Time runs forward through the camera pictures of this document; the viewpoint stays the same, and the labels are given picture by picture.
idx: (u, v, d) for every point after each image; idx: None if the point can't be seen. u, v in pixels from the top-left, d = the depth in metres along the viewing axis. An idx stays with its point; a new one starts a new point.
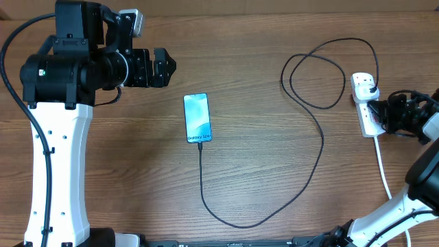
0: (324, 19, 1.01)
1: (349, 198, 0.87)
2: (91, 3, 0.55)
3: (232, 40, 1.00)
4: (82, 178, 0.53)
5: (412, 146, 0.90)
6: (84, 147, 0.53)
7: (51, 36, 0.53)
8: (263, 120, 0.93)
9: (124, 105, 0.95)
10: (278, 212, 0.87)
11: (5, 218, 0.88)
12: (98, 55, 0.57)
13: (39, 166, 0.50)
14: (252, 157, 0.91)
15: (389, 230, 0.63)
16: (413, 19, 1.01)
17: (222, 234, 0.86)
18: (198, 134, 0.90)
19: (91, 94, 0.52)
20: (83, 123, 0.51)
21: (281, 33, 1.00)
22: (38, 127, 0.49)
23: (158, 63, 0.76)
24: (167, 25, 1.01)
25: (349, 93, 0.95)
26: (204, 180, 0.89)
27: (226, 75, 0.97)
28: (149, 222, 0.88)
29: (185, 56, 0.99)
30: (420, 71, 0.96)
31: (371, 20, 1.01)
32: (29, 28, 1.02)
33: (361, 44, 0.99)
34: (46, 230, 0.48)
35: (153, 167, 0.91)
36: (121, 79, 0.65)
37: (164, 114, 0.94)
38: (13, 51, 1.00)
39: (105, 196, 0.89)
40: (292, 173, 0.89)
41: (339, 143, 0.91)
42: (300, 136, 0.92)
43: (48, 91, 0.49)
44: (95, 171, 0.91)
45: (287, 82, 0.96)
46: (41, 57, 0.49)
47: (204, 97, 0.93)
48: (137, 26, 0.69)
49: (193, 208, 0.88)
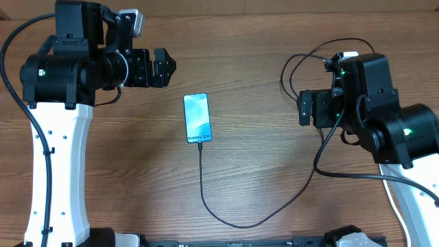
0: (324, 19, 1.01)
1: (349, 198, 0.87)
2: (90, 3, 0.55)
3: (232, 40, 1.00)
4: (82, 179, 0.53)
5: None
6: (84, 147, 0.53)
7: (51, 36, 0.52)
8: (263, 120, 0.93)
9: (124, 105, 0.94)
10: (278, 212, 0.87)
11: (5, 218, 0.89)
12: (98, 55, 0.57)
13: (40, 166, 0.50)
14: (252, 157, 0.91)
15: (374, 243, 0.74)
16: (413, 19, 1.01)
17: (222, 234, 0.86)
18: (198, 134, 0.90)
19: (91, 94, 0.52)
20: (83, 122, 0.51)
21: (281, 33, 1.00)
22: (38, 128, 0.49)
23: (158, 63, 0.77)
24: (167, 25, 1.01)
25: None
26: (204, 180, 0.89)
27: (226, 75, 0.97)
28: (149, 222, 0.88)
29: (185, 56, 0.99)
30: (420, 71, 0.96)
31: (371, 20, 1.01)
32: (29, 28, 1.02)
33: (361, 44, 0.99)
34: (46, 230, 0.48)
35: (153, 167, 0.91)
36: (121, 79, 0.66)
37: (164, 114, 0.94)
38: (13, 51, 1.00)
39: (106, 196, 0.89)
40: (293, 173, 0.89)
41: (339, 143, 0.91)
42: (300, 136, 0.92)
43: (48, 91, 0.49)
44: (95, 171, 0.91)
45: (287, 82, 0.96)
46: (41, 57, 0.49)
47: (204, 97, 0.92)
48: (137, 26, 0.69)
49: (193, 208, 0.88)
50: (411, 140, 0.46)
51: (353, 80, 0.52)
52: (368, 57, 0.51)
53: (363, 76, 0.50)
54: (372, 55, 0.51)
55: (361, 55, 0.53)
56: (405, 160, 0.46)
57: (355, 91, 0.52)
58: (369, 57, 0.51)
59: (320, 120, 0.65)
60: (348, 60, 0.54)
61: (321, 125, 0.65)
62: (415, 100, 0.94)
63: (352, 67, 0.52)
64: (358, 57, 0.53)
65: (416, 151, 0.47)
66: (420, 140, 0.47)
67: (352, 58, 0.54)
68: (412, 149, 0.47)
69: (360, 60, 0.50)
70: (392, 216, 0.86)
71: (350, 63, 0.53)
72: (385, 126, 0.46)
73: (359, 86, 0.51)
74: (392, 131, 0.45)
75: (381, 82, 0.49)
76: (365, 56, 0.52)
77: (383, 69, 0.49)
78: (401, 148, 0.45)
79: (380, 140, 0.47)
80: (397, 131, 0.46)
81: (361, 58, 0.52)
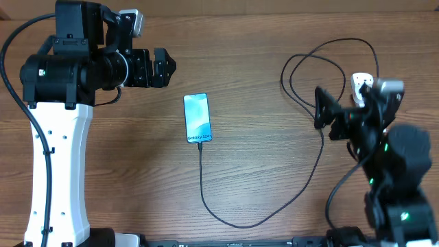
0: (324, 19, 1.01)
1: (349, 198, 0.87)
2: (91, 3, 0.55)
3: (232, 40, 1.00)
4: (82, 179, 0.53)
5: None
6: (84, 147, 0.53)
7: (51, 36, 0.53)
8: (263, 120, 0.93)
9: (124, 105, 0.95)
10: (278, 212, 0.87)
11: (5, 218, 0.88)
12: (98, 55, 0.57)
13: (40, 166, 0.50)
14: (252, 157, 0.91)
15: None
16: (413, 19, 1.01)
17: (222, 234, 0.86)
18: (198, 134, 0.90)
19: (91, 94, 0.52)
20: (83, 122, 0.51)
21: (281, 33, 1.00)
22: (38, 127, 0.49)
23: (158, 63, 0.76)
24: (167, 25, 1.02)
25: (349, 92, 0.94)
26: (204, 180, 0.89)
27: (226, 75, 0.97)
28: (149, 222, 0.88)
29: (185, 56, 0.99)
30: (420, 71, 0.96)
31: (371, 20, 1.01)
32: (30, 28, 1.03)
33: (361, 44, 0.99)
34: (46, 230, 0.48)
35: (153, 167, 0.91)
36: (121, 79, 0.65)
37: (164, 114, 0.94)
38: (13, 51, 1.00)
39: (106, 196, 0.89)
40: (292, 173, 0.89)
41: (339, 143, 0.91)
42: (300, 136, 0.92)
43: (48, 91, 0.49)
44: (95, 171, 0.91)
45: (287, 82, 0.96)
46: (41, 57, 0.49)
47: (204, 97, 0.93)
48: (137, 26, 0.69)
49: (193, 208, 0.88)
50: (409, 228, 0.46)
51: (389, 162, 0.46)
52: (416, 151, 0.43)
53: (401, 170, 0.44)
54: (420, 151, 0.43)
55: (411, 139, 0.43)
56: (400, 243, 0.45)
57: (385, 165, 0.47)
58: (416, 152, 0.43)
59: (333, 130, 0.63)
60: (401, 141, 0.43)
61: (335, 136, 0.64)
62: (415, 100, 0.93)
63: (392, 153, 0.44)
64: (407, 141, 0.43)
65: (413, 235, 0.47)
66: (419, 227, 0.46)
67: (401, 134, 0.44)
68: (409, 234, 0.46)
69: (405, 157, 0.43)
70: None
71: (394, 147, 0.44)
72: (387, 210, 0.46)
73: (391, 171, 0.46)
74: (392, 215, 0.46)
75: (414, 178, 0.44)
76: (414, 144, 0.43)
77: (424, 169, 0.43)
78: (396, 233, 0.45)
79: (381, 220, 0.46)
80: (396, 216, 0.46)
81: (408, 149, 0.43)
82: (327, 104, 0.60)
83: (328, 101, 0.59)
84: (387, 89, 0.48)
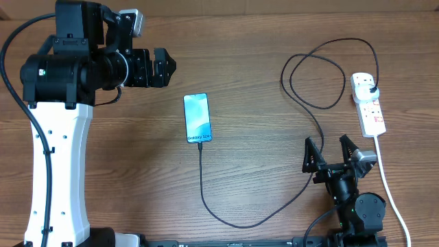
0: (323, 19, 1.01)
1: None
2: (91, 3, 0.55)
3: (232, 40, 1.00)
4: (82, 179, 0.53)
5: (412, 147, 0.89)
6: (84, 147, 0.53)
7: (52, 36, 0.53)
8: (263, 120, 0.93)
9: (124, 105, 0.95)
10: (278, 212, 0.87)
11: (5, 218, 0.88)
12: (98, 55, 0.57)
13: (40, 166, 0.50)
14: (252, 157, 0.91)
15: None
16: (412, 19, 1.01)
17: (222, 234, 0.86)
18: (198, 134, 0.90)
19: (91, 93, 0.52)
20: (83, 122, 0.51)
21: (281, 33, 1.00)
22: (38, 127, 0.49)
23: (158, 63, 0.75)
24: (167, 25, 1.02)
25: (349, 93, 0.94)
26: (204, 180, 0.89)
27: (226, 75, 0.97)
28: (149, 222, 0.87)
29: (185, 56, 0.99)
30: (420, 71, 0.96)
31: (371, 20, 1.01)
32: (30, 28, 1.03)
33: (361, 44, 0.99)
34: (46, 230, 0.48)
35: (153, 167, 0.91)
36: (121, 79, 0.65)
37: (164, 114, 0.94)
38: (13, 51, 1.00)
39: (105, 196, 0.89)
40: (293, 173, 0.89)
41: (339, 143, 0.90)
42: (300, 136, 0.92)
43: (49, 90, 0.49)
44: (95, 171, 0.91)
45: (287, 82, 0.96)
46: (41, 57, 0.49)
47: (204, 97, 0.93)
48: (137, 26, 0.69)
49: (193, 207, 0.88)
50: None
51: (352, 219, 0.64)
52: (373, 217, 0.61)
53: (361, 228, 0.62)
54: (377, 219, 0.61)
55: (371, 208, 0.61)
56: None
57: (350, 219, 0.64)
58: (373, 218, 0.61)
59: (316, 178, 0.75)
60: (363, 210, 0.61)
61: (317, 180, 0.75)
62: (414, 100, 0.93)
63: (356, 216, 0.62)
64: (368, 209, 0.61)
65: None
66: None
67: (364, 202, 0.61)
68: None
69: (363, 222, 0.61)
70: (392, 216, 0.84)
71: (358, 213, 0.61)
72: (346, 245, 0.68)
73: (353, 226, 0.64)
74: None
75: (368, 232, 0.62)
76: (372, 212, 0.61)
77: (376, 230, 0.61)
78: None
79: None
80: None
81: (368, 216, 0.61)
82: (315, 158, 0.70)
83: (317, 156, 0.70)
84: (365, 159, 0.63)
